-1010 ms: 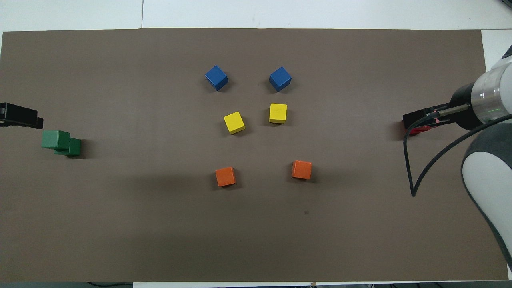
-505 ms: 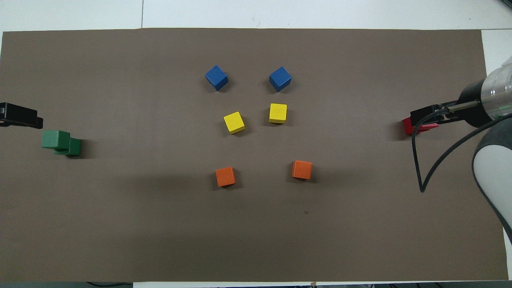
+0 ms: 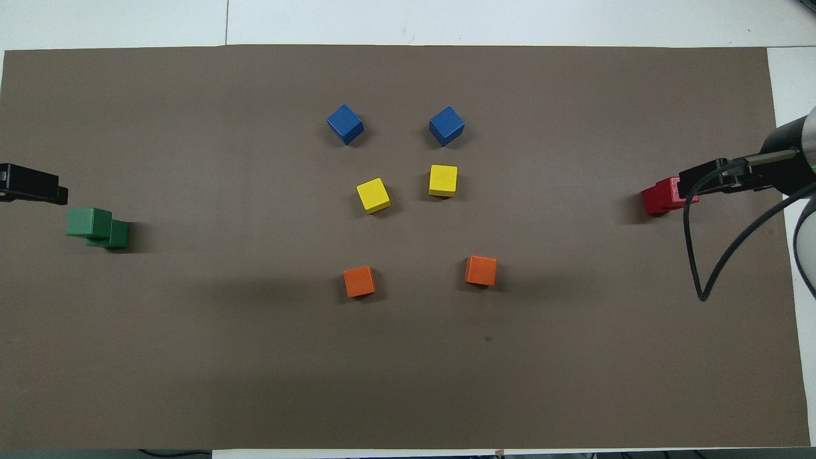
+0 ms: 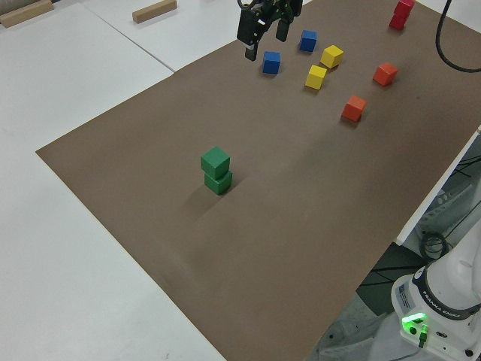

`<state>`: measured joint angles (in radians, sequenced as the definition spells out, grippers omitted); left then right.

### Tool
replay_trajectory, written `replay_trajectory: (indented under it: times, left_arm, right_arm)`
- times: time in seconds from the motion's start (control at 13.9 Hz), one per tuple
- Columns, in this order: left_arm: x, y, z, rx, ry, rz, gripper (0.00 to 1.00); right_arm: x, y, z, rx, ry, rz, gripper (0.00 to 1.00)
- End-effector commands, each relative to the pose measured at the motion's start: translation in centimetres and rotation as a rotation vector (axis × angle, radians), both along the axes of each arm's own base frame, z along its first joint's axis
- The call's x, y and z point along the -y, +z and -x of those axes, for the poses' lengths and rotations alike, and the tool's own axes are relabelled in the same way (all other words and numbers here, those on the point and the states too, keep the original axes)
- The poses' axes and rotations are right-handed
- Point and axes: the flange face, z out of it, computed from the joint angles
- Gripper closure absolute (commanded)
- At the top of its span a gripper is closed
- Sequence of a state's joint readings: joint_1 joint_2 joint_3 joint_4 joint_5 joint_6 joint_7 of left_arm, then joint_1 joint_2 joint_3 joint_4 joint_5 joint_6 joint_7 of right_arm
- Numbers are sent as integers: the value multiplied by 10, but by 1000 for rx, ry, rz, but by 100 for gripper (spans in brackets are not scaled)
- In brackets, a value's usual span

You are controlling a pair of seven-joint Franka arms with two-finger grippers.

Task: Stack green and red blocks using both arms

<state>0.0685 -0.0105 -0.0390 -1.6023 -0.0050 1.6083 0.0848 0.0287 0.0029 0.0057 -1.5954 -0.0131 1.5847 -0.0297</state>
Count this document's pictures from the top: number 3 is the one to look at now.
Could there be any black right arm gripper cable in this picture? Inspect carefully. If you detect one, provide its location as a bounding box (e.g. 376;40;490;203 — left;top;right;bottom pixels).
682;150;816;302

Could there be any brown paper table mat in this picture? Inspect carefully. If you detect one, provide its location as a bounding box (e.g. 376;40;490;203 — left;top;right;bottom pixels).
0;43;810;451

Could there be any orange wooden cube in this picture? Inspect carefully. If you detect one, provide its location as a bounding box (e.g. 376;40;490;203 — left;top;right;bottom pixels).
342;265;377;299
464;254;499;288

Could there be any yellow wooden cube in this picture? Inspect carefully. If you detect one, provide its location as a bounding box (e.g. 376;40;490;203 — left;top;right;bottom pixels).
355;177;392;215
428;164;459;198

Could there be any red wooden cube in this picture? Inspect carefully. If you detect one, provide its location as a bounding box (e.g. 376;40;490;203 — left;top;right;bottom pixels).
641;185;670;216
655;177;701;211

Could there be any blue wooden cube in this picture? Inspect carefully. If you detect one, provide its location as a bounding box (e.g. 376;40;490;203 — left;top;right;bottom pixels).
428;105;465;148
326;103;365;146

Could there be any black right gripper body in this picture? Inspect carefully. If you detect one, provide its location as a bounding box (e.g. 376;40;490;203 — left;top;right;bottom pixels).
760;118;805;193

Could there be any green wooden cube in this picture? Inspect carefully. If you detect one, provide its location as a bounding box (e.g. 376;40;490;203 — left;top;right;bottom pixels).
66;207;113;242
86;220;129;251

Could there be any thin black table cable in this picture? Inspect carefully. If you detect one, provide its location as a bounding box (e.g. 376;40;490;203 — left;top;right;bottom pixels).
137;449;212;459

